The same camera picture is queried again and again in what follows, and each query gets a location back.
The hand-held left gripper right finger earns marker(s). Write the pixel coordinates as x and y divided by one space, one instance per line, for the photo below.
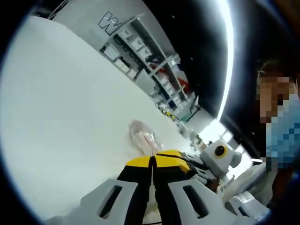
178 204

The clear resealable bag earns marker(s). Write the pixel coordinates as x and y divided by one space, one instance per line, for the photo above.
144 138

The grey letter wall sign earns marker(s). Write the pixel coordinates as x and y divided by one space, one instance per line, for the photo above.
109 23

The white yellow spare gripper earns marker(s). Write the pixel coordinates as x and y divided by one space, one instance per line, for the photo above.
167 114

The curved ceiling light strip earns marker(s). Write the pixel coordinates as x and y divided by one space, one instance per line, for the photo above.
230 58

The person's head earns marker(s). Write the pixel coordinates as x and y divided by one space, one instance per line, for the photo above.
266 68

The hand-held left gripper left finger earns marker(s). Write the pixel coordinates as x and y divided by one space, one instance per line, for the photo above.
105 201

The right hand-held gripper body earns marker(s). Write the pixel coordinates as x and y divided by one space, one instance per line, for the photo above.
219 159

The row of white storage bins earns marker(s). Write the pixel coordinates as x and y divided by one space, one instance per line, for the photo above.
135 43

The grey metal shelving unit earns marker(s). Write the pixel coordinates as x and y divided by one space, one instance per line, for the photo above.
164 64

